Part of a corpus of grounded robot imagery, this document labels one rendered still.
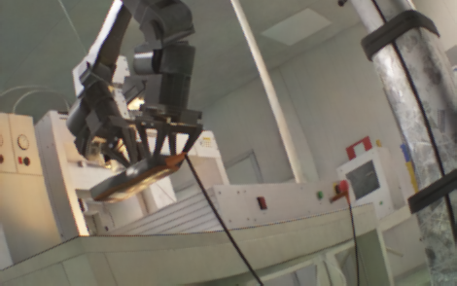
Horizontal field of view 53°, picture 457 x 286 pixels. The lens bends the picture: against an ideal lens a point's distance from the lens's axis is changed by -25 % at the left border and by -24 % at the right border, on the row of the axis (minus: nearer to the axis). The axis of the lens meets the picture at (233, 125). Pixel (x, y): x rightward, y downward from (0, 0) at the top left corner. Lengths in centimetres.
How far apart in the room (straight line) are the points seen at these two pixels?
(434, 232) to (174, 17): 59
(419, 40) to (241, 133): 566
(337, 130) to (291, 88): 70
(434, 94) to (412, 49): 6
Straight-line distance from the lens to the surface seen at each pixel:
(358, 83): 568
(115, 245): 78
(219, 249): 97
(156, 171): 97
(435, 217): 63
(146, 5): 97
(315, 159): 582
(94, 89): 111
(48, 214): 138
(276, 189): 131
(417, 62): 64
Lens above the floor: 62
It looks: 17 degrees up
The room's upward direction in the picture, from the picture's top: 19 degrees counter-clockwise
